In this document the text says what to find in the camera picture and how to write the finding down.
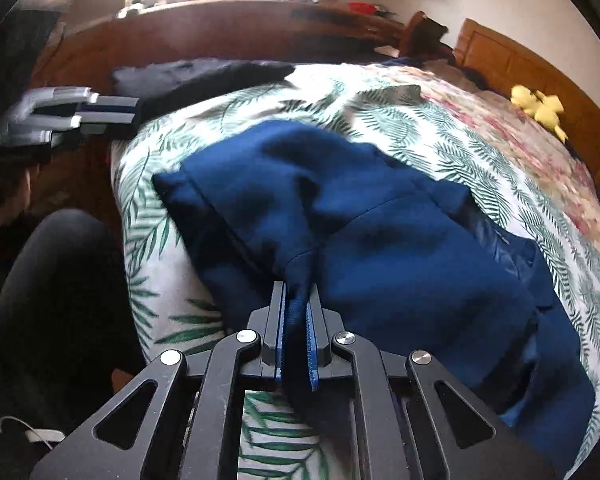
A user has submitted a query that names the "wooden chair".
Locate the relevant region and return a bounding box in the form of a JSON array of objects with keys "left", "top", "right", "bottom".
[{"left": 405, "top": 10, "right": 448, "bottom": 58}]

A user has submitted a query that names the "curved wooden desk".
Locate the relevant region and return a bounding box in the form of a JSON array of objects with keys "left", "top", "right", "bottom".
[{"left": 30, "top": 0, "right": 411, "bottom": 91}]

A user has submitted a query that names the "floral quilt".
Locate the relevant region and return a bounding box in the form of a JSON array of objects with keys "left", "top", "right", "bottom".
[{"left": 420, "top": 60, "right": 600, "bottom": 241}]

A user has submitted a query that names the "wooden bed headboard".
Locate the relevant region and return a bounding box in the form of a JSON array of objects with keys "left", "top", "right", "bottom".
[{"left": 452, "top": 17, "right": 600, "bottom": 196}]

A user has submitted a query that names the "leaf print blanket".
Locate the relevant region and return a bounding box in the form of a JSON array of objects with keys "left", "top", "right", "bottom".
[{"left": 111, "top": 62, "right": 600, "bottom": 480}]

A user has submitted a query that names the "dark folded cloth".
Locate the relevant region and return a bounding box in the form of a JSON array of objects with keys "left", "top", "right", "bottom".
[{"left": 112, "top": 59, "right": 296, "bottom": 116}]

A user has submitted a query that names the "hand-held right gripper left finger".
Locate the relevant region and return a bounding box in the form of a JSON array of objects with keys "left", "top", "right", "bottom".
[{"left": 30, "top": 280, "right": 287, "bottom": 480}]

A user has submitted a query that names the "navy blue blazer jacket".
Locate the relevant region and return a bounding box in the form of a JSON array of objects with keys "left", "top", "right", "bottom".
[{"left": 152, "top": 120, "right": 596, "bottom": 461}]

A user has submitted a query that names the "white cable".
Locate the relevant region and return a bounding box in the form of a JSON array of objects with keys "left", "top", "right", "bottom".
[{"left": 0, "top": 415, "right": 66, "bottom": 443}]

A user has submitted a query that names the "person's black trouser leg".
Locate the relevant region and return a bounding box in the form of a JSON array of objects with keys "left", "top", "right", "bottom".
[{"left": 0, "top": 209, "right": 146, "bottom": 441}]

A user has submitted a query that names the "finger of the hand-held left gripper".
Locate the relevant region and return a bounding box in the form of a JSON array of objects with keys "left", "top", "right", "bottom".
[
  {"left": 10, "top": 86, "right": 142, "bottom": 116},
  {"left": 0, "top": 111, "right": 140, "bottom": 150}
]

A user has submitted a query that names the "yellow plush toy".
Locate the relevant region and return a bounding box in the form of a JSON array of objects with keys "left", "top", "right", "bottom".
[{"left": 510, "top": 85, "right": 568, "bottom": 141}]

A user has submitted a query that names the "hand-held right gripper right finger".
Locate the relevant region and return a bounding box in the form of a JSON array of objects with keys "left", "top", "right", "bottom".
[{"left": 305, "top": 292, "right": 556, "bottom": 480}]

